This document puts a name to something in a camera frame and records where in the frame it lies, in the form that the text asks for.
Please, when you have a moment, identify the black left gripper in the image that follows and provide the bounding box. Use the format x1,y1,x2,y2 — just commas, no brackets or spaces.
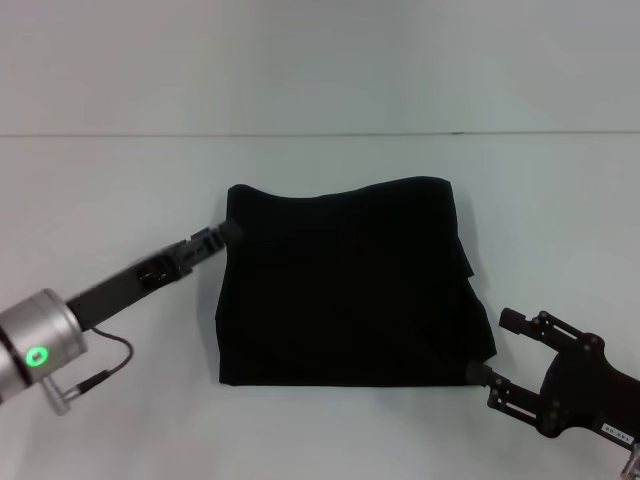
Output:
67,218,247,330

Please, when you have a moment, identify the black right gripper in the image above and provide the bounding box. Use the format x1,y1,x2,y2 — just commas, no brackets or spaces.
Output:
464,307,640,445

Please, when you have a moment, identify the black shirt with FREE print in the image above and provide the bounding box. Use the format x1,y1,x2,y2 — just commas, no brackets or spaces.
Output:
214,175,500,388

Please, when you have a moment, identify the right gripper cable with plugs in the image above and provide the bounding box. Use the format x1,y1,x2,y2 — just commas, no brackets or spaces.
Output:
618,440,640,480

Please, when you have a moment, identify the gripper cable with plugs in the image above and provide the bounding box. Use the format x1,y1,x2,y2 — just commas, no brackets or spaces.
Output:
618,440,640,480
40,327,135,417

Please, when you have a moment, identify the left gripper cable with plugs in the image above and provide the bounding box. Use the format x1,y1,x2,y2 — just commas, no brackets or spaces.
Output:
40,327,135,417

